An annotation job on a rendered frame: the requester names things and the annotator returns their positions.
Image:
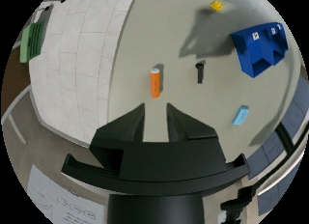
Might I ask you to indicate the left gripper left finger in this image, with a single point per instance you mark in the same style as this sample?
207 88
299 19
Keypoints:
124 126

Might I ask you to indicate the black bolt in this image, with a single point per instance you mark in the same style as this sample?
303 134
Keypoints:
200 75

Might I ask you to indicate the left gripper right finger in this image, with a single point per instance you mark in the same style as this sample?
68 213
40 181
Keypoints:
188 128

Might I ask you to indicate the blue rack of bins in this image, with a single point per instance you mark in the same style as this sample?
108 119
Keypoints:
264 51

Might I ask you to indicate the yellow die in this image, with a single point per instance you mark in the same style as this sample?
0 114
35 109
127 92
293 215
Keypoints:
217 5

